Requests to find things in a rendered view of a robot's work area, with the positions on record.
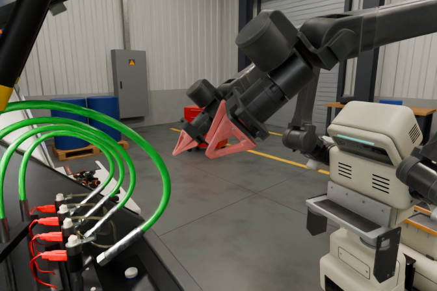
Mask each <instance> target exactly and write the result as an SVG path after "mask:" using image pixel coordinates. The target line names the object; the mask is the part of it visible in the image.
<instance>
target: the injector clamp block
mask: <svg viewBox="0 0 437 291"><path fill-rule="evenodd" d="M55 250H61V247H60V243H58V244H55ZM82 253H83V260H85V259H86V258H87V257H89V256H90V254H89V252H88V249H87V247H86V244H84V245H83V246H82ZM58 264H59V271H60V277H61V281H62V287H63V291H71V290H70V286H69V283H68V278H67V274H66V268H65V265H64V261H63V260H58ZM82 275H83V281H84V283H83V288H84V291H103V289H102V287H101V284H100V282H99V279H98V276H97V273H96V271H95V268H94V265H93V263H91V264H90V265H89V267H88V268H87V269H86V270H85V271H83V273H82Z"/></svg>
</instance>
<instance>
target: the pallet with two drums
mask: <svg viewBox="0 0 437 291"><path fill-rule="evenodd" d="M50 101H59V102H64V103H71V104H74V105H79V106H82V107H86V106H87V108H89V109H92V110H95V111H97V112H100V113H102V114H105V115H107V116H110V117H112V118H114V119H116V120H118V121H119V122H120V111H119V101H118V96H111V95H105V96H92V97H87V98H86V99H85V98H84V97H64V98H55V99H50ZM50 111H51V117H58V118H67V119H71V120H75V121H80V122H82V123H85V124H88V125H90V126H93V127H95V128H97V129H99V130H101V131H102V132H104V133H106V134H108V135H109V136H110V137H111V138H113V139H114V140H116V141H117V142H118V143H119V144H120V145H121V146H122V147H123V148H124V149H129V144H128V142H127V141H124V140H123V139H122V137H121V132H120V131H118V130H116V129H114V128H113V127H111V126H109V125H106V124H104V123H102V122H100V121H97V120H94V119H92V118H89V117H86V116H82V115H79V114H74V113H71V112H65V111H60V110H50ZM54 142H55V143H54V144H51V149H52V152H53V153H55V156H56V157H58V159H59V161H63V160H70V159H74V158H81V157H88V156H92V155H99V154H103V152H102V151H99V148H98V147H96V146H95V145H94V144H92V143H90V142H88V141H86V140H84V139H81V138H77V137H73V136H55V137H54ZM87 151H92V153H88V154H84V155H77V156H72V157H66V155H71V154H75V153H82V152H87Z"/></svg>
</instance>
